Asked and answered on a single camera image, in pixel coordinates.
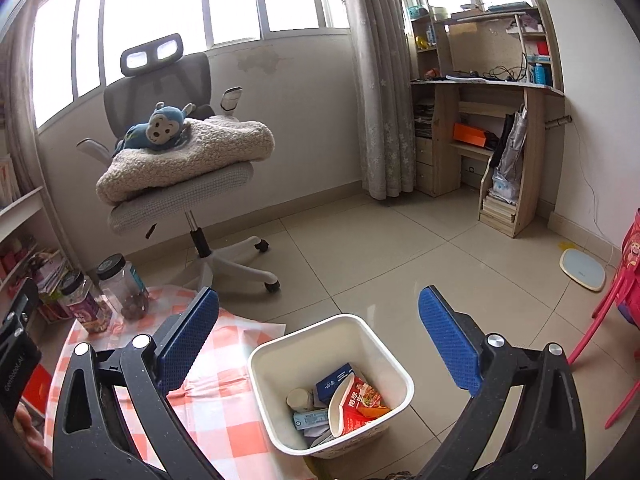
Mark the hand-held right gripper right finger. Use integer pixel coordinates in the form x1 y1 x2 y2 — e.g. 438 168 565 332
418 286 586 480

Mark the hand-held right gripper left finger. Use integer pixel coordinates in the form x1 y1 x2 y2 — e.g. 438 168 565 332
52 287 220 480

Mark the white trash bin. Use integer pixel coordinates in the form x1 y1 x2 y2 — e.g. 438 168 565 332
247 313 416 460

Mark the crushed red noodle cup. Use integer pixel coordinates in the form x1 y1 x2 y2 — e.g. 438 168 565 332
327 377 393 441

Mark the dark blue box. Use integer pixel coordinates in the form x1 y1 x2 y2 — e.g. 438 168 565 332
315 364 356 401

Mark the small beige bottle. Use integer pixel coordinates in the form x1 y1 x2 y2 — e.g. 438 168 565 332
286 388 315 411

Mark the light blue packet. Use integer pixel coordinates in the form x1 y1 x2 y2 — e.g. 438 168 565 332
292 409 332 432

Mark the person's left hand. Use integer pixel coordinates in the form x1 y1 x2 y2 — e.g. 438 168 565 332
12 402 53 468

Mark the red gift box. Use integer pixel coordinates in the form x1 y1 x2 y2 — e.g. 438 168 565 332
22 364 51 418

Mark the orange checkered tablecloth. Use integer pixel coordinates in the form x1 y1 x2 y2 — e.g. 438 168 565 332
45 285 286 480

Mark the clear jar with black lid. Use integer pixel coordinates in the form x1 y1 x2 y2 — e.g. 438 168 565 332
96 254 150 320

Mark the purple label nut jar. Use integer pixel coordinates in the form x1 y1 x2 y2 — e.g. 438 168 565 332
59 270 113 335

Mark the stack of books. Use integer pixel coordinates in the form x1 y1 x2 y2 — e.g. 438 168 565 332
481 192 518 223

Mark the light blue bathroom scale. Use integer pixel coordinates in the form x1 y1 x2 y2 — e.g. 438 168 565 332
559 247 606 292

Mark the white shelf unit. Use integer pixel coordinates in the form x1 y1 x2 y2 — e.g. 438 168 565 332
0 155 76 321

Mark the cream fleece blanket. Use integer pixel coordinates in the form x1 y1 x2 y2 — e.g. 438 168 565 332
96 117 277 205

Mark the pink child chair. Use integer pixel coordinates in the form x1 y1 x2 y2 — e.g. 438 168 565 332
567 207 640 428

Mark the orange box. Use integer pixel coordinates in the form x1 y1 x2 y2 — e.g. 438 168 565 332
452 122 493 150

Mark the blue monkey plush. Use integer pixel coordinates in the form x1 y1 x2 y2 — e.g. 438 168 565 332
114 101 197 153

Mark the grey office chair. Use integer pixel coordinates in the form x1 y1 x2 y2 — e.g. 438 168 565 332
76 33 281 293

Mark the grey lace curtain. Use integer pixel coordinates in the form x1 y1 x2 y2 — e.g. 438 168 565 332
335 0 431 200

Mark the wooden computer desk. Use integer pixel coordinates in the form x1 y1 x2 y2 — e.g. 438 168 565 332
409 0 566 238

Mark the white framed window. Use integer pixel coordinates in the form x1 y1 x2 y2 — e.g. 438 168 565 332
30 0 536 128

